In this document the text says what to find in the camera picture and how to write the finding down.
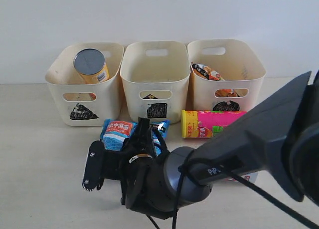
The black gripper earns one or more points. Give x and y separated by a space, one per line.
141 175

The blue instant noodle packet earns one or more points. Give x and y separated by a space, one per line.
114 132

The purple drink carton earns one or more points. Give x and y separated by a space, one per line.
150 97

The pink chips can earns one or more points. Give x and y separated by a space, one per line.
207 124

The orange instant noodle packet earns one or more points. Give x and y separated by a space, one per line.
208 73

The yellow chips can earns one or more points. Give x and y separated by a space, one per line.
91 66

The blue white milk carton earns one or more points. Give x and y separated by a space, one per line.
251 177

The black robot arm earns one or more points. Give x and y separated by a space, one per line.
280 135

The cream bin square mark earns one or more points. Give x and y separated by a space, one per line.
160 68

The cream bin triangle mark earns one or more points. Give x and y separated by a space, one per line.
81 104

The cream bin circle mark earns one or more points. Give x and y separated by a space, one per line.
241 70

